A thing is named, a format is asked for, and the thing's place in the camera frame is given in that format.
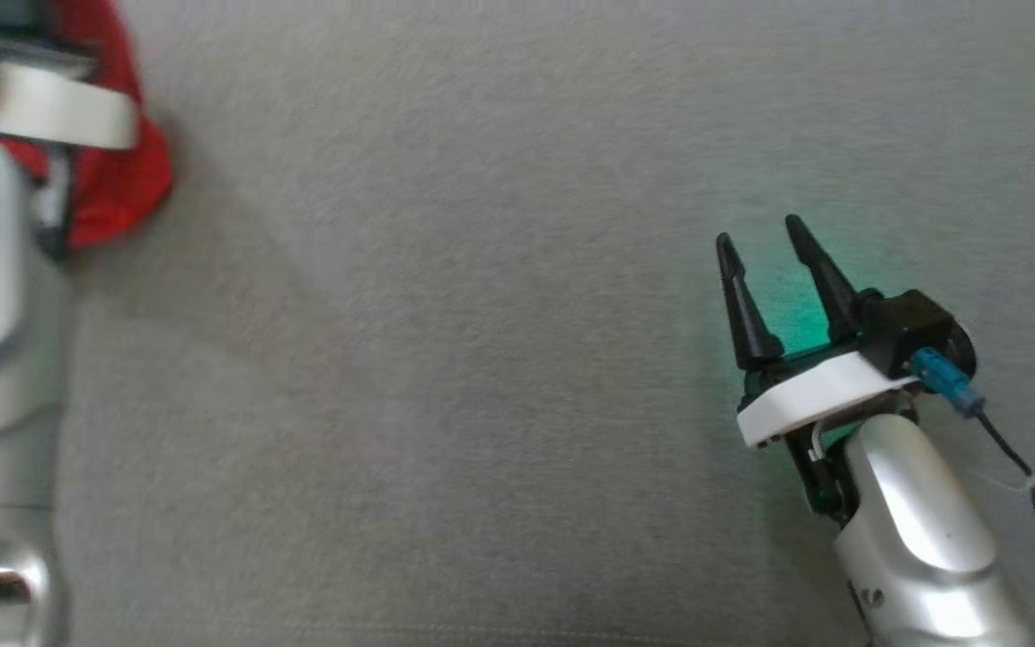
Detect grey sofa seat cushion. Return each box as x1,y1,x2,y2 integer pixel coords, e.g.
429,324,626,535
0,0,1035,647

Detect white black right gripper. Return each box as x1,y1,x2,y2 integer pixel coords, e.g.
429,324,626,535
715,214,923,527

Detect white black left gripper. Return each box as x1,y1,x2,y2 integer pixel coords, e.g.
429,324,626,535
0,0,139,261

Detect red jersey white sleeves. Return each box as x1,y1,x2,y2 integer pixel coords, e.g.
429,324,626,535
0,0,173,250

